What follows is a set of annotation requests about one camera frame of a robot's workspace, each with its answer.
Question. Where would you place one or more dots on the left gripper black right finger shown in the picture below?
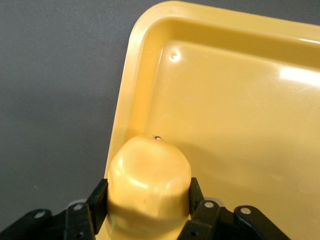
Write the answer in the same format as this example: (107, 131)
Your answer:
(207, 220)

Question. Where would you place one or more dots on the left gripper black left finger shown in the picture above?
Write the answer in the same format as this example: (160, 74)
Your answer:
(75, 222)

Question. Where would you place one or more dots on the yellow potato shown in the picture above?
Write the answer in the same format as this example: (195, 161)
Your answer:
(147, 180)

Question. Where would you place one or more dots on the yellow plastic tray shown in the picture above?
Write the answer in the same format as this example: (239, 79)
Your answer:
(237, 112)

